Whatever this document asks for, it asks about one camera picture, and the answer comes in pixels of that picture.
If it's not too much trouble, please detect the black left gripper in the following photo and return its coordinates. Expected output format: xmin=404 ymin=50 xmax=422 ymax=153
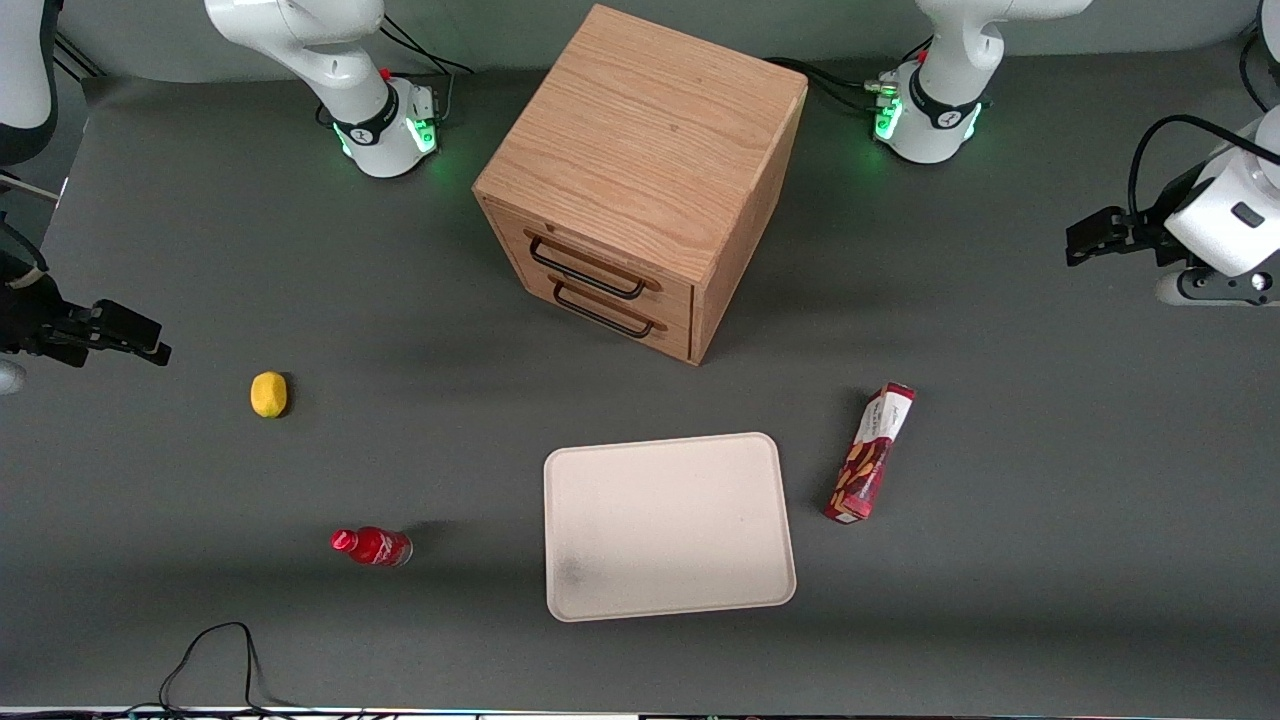
xmin=1065 ymin=159 xmax=1217 ymax=270

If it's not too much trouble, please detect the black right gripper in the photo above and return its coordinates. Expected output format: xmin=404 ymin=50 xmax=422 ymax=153
xmin=0 ymin=273 xmax=174 ymax=368

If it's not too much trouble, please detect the red cookie box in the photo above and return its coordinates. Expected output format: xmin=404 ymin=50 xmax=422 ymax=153
xmin=822 ymin=381 xmax=918 ymax=526

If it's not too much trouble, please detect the beige plastic tray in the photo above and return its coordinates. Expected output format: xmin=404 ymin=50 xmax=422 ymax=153
xmin=543 ymin=431 xmax=799 ymax=623

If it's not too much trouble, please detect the yellow lemon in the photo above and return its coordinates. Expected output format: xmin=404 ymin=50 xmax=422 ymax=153
xmin=250 ymin=371 xmax=290 ymax=419

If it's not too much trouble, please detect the dark grey table mat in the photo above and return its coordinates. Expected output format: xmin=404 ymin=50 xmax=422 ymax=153
xmin=0 ymin=45 xmax=1280 ymax=714

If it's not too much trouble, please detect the red soda bottle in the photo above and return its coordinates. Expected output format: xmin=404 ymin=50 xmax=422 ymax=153
xmin=330 ymin=526 xmax=414 ymax=569

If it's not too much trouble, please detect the wooden drawer cabinet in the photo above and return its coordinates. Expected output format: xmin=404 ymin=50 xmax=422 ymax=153
xmin=472 ymin=4 xmax=810 ymax=367

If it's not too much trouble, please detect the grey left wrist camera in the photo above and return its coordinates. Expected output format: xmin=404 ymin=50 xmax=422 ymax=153
xmin=1155 ymin=264 xmax=1280 ymax=307

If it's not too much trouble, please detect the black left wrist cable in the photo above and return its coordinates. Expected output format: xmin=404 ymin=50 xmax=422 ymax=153
xmin=1128 ymin=113 xmax=1280 ymax=217

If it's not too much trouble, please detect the thin black looped cable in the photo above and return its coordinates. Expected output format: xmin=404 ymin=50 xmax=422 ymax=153
xmin=158 ymin=621 xmax=293 ymax=717

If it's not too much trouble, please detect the black left arm base cable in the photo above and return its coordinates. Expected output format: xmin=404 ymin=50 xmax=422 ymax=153
xmin=764 ymin=35 xmax=937 ymax=114

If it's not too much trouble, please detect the black arm base cable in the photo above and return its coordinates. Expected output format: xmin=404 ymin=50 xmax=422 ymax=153
xmin=764 ymin=35 xmax=937 ymax=114
xmin=377 ymin=14 xmax=474 ymax=127

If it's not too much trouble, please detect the wooden drawer with black handle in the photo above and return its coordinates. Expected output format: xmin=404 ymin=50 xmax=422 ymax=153
xmin=486 ymin=203 xmax=696 ymax=323
xmin=515 ymin=262 xmax=695 ymax=363

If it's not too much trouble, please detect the black right arm base cable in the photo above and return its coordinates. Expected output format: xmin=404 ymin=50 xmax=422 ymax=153
xmin=377 ymin=14 xmax=474 ymax=127

